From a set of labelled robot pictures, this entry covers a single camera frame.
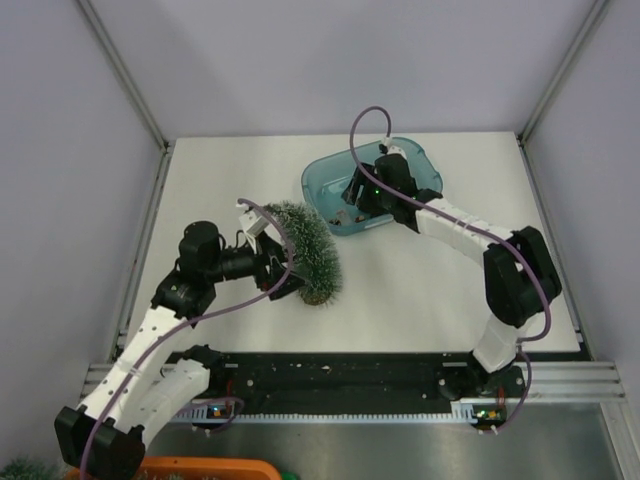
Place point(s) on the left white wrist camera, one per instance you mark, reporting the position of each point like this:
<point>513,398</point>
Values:
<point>252,223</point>

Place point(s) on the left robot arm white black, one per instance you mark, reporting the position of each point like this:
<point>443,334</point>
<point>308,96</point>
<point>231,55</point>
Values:
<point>107,435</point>

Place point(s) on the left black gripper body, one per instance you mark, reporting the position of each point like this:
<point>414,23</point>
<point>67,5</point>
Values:
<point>264,278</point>

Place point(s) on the orange plastic bin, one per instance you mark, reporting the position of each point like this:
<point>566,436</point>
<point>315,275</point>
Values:
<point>167,467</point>

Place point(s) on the teal plastic tray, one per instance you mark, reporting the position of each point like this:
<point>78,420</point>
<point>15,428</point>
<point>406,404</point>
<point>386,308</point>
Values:
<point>324,180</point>

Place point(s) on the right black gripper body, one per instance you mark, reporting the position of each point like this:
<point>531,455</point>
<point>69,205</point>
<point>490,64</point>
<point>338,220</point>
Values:
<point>373,198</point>

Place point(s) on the right aluminium frame post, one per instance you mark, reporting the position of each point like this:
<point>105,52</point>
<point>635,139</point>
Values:
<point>588,27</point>

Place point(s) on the aluminium frame post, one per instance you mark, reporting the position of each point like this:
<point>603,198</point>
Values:
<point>588,27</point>
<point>121,72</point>

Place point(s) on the white cable duct strip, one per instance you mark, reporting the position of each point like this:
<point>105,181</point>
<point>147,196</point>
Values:
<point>461,413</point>

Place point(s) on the spare green tree corner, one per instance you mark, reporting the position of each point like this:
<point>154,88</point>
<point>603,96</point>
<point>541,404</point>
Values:
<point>27,468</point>

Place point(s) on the left aluminium frame post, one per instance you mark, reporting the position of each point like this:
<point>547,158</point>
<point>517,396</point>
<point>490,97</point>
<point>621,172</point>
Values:
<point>121,72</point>

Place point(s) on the small green christmas tree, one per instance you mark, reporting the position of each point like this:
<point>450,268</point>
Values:
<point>316,258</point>

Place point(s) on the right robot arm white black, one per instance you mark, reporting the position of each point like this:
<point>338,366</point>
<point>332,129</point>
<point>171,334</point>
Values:
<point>520,279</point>

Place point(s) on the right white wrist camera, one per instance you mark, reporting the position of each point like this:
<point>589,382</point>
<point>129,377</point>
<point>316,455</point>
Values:
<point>388,147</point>

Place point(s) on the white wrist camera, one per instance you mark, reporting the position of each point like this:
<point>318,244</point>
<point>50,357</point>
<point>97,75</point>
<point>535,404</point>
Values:
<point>388,147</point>
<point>252,223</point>

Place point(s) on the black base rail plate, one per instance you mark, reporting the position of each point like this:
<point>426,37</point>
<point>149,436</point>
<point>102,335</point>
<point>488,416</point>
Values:
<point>439,375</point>

